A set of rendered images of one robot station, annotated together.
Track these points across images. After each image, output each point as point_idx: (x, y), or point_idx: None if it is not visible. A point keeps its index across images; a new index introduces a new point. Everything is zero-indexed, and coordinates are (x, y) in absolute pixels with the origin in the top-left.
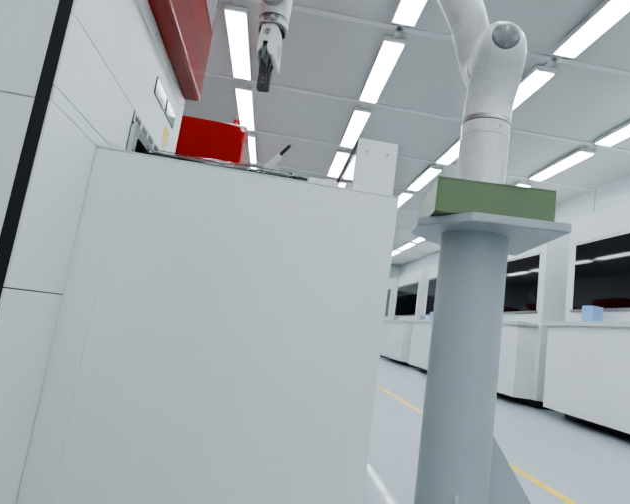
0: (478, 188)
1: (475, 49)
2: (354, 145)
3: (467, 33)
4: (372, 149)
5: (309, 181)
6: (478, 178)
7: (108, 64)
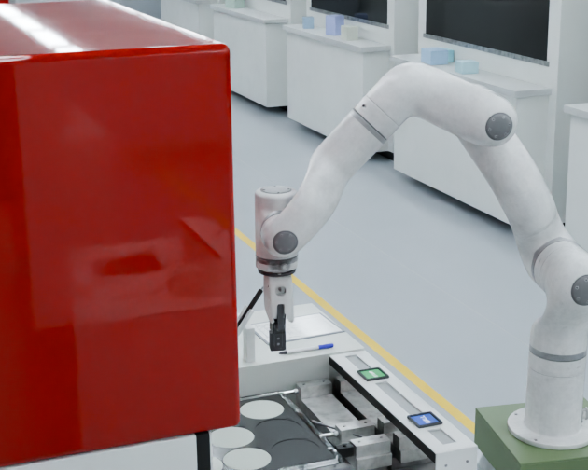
0: (562, 466)
1: (550, 292)
2: (425, 446)
3: (532, 235)
4: (451, 461)
5: (357, 451)
6: (555, 429)
7: None
